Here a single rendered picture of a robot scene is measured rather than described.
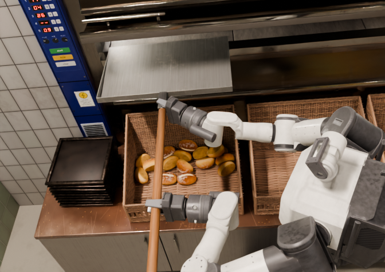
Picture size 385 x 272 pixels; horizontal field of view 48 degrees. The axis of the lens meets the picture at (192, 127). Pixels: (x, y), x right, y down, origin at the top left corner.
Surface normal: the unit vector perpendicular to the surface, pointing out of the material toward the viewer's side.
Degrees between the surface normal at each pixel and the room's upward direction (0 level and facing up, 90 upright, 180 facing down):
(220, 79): 0
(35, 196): 90
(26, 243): 0
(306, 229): 39
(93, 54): 90
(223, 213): 9
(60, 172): 0
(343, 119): 48
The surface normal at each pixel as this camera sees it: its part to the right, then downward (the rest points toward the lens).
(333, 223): -0.41, -0.03
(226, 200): -0.10, -0.76
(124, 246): -0.01, 0.75
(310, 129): -0.90, -0.12
